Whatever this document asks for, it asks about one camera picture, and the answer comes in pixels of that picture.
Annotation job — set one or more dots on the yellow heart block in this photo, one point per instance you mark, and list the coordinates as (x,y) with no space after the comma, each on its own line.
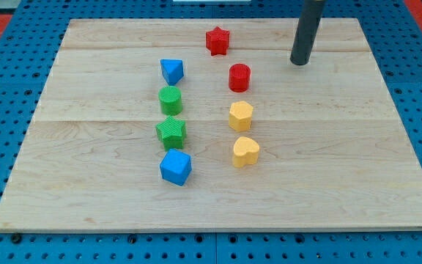
(245,152)

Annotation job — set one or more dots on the red star block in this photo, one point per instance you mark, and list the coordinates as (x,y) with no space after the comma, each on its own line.
(217,41)

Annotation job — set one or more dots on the blue triangle block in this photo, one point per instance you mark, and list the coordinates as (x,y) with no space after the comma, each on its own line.
(172,70)

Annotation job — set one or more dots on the green star block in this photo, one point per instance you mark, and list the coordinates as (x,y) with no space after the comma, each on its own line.
(171,133)

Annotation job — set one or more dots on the blue cube block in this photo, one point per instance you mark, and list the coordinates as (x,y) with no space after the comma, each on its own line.
(176,167)

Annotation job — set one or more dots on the yellow hexagon block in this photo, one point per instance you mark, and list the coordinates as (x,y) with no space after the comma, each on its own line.
(240,115)

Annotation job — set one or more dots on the green cylinder block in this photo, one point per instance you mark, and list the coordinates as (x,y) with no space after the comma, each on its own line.
(170,98)

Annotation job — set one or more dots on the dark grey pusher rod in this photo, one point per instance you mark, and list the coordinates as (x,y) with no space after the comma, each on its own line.
(306,31)

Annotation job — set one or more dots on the light wooden board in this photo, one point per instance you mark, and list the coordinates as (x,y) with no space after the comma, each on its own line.
(334,155)

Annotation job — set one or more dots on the red cylinder block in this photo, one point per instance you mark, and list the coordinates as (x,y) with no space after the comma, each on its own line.
(239,77)

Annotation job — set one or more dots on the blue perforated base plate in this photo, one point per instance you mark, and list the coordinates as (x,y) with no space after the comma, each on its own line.
(29,45)

